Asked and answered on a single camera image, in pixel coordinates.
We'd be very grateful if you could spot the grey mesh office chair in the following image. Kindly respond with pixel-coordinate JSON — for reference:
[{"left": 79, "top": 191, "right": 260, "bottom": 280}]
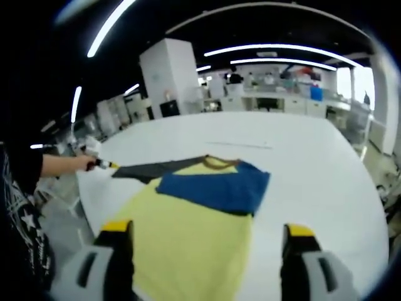
[{"left": 346, "top": 105, "right": 371, "bottom": 142}]

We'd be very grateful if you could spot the yellow blue black garment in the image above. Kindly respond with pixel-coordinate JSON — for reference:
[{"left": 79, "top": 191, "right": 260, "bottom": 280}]
[{"left": 110, "top": 154, "right": 271, "bottom": 301}]

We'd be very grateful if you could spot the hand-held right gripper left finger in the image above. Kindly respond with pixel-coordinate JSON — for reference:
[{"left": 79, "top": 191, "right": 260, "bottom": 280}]
[{"left": 51, "top": 219, "right": 138, "bottom": 301}]

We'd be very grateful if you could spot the straight ceiling light strip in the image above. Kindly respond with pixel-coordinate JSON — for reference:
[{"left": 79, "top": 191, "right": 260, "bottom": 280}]
[{"left": 86, "top": 0, "right": 136, "bottom": 59}]

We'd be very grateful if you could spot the person's left hand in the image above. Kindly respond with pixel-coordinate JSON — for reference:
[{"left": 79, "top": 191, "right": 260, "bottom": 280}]
[{"left": 73, "top": 154, "right": 96, "bottom": 172}]

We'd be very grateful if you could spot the short curved ceiling light strip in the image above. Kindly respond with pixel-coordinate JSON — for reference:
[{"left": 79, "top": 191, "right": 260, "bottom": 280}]
[{"left": 229, "top": 57, "right": 338, "bottom": 71}]

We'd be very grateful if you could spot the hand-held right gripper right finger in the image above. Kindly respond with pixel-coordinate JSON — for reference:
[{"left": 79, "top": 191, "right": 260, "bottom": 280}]
[{"left": 280, "top": 223, "right": 361, "bottom": 301}]

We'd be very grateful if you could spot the long curved ceiling light strip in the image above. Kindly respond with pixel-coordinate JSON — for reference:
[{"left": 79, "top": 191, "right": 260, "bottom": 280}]
[{"left": 203, "top": 43, "right": 358, "bottom": 68}]

